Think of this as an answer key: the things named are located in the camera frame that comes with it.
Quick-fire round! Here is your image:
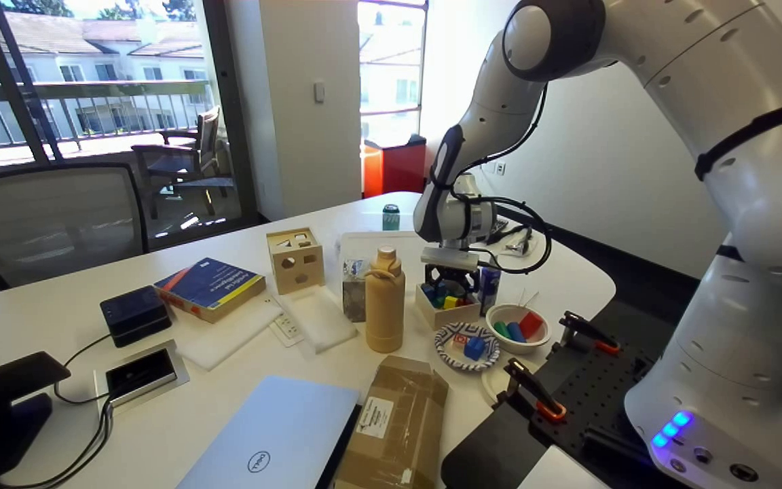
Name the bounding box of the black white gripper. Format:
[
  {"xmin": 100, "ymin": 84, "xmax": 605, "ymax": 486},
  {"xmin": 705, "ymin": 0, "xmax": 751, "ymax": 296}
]
[{"xmin": 422, "ymin": 242, "xmax": 481, "ymax": 292}]

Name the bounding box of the yellow cube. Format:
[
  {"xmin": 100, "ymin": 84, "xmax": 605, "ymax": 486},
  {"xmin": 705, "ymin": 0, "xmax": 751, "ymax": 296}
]
[{"xmin": 444, "ymin": 296, "xmax": 459, "ymax": 311}]

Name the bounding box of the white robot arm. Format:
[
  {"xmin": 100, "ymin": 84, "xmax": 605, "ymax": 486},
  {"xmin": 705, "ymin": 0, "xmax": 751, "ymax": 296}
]
[{"xmin": 417, "ymin": 0, "xmax": 782, "ymax": 489}]

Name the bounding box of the blue patterned paper plate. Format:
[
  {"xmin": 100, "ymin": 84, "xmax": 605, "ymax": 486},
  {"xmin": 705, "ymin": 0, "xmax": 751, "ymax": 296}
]
[{"xmin": 434, "ymin": 325, "xmax": 500, "ymax": 374}]

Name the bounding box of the blue cube on plate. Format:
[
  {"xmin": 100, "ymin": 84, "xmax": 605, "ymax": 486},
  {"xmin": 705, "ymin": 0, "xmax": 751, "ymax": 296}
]
[{"xmin": 464, "ymin": 337, "xmax": 487, "ymax": 360}]

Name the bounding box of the wooden shape sorter cube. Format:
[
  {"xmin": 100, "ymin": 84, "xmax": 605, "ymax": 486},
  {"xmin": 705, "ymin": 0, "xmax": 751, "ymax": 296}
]
[{"xmin": 267, "ymin": 228, "xmax": 324, "ymax": 295}]

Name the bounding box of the blue glue bottle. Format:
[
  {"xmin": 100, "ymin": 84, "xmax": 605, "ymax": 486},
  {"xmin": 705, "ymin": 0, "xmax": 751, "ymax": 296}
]
[{"xmin": 478, "ymin": 268, "xmax": 504, "ymax": 316}]

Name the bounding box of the wooden box of blocks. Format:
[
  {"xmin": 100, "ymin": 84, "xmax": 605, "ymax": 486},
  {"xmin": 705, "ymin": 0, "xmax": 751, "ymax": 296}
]
[{"xmin": 417, "ymin": 289, "xmax": 481, "ymax": 330}]

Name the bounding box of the tan wooden bottle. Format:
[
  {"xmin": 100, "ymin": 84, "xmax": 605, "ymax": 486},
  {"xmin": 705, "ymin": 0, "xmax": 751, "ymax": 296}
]
[{"xmin": 368, "ymin": 247, "xmax": 404, "ymax": 354}]

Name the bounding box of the teal can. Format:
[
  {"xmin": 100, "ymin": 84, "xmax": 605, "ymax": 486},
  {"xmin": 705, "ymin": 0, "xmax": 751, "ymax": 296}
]
[{"xmin": 383, "ymin": 204, "xmax": 400, "ymax": 232}]

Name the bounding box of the white bowl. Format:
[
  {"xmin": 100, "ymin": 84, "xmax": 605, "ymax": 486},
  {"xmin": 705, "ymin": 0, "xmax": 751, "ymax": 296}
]
[{"xmin": 487, "ymin": 306, "xmax": 552, "ymax": 354}]

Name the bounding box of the blue cylinder in bowl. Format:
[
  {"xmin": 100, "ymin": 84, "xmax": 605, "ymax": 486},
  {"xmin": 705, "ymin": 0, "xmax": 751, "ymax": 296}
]
[{"xmin": 508, "ymin": 325, "xmax": 525, "ymax": 344}]

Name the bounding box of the red block in bowl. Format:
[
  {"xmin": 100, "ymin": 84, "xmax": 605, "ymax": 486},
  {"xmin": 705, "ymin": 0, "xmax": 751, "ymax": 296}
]
[{"xmin": 520, "ymin": 312, "xmax": 546, "ymax": 341}]

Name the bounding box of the black orange clamp far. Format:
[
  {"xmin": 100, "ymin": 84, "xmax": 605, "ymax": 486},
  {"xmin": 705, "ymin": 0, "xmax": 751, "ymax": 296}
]
[{"xmin": 561, "ymin": 311, "xmax": 622, "ymax": 357}]

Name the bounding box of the black orange clamp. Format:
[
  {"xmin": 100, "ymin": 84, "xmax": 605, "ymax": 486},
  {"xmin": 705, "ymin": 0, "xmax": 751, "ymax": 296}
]
[
  {"xmin": 505, "ymin": 360, "xmax": 567, "ymax": 424},
  {"xmin": 561, "ymin": 311, "xmax": 622, "ymax": 357}
]

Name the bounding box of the black orange clamp near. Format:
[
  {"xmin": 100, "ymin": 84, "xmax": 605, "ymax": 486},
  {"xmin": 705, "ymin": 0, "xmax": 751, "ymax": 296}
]
[{"xmin": 505, "ymin": 360, "xmax": 567, "ymax": 424}]

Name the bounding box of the cardboard box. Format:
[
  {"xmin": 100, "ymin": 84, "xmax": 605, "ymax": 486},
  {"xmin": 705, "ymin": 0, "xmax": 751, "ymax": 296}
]
[{"xmin": 333, "ymin": 357, "xmax": 448, "ymax": 489}]

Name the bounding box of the silver Dell laptop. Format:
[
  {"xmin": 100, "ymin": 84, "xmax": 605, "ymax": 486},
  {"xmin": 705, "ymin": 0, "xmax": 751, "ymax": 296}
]
[{"xmin": 176, "ymin": 378, "xmax": 360, "ymax": 489}]

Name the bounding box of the blue book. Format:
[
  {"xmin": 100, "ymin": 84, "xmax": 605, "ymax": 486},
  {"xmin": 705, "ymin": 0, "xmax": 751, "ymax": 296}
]
[{"xmin": 156, "ymin": 259, "xmax": 267, "ymax": 325}]

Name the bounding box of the black phone on pad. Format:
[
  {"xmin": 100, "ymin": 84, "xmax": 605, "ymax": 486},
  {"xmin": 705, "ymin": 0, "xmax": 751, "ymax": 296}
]
[{"xmin": 99, "ymin": 344, "xmax": 187, "ymax": 407}]

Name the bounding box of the black power box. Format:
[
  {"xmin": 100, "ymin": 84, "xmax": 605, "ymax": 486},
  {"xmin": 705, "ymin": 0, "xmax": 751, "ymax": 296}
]
[{"xmin": 100, "ymin": 285, "xmax": 172, "ymax": 349}]

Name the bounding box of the office chair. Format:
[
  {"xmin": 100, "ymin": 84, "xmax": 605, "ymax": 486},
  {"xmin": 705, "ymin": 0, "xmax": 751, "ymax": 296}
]
[{"xmin": 0, "ymin": 164, "xmax": 147, "ymax": 289}]

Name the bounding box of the black tablet on stand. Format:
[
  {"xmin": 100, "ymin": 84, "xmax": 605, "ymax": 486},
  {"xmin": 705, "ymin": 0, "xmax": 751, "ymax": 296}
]
[{"xmin": 0, "ymin": 350, "xmax": 69, "ymax": 477}]

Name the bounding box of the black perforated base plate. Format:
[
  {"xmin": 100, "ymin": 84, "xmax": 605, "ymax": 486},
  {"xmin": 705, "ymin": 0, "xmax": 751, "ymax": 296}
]
[{"xmin": 440, "ymin": 303, "xmax": 686, "ymax": 489}]

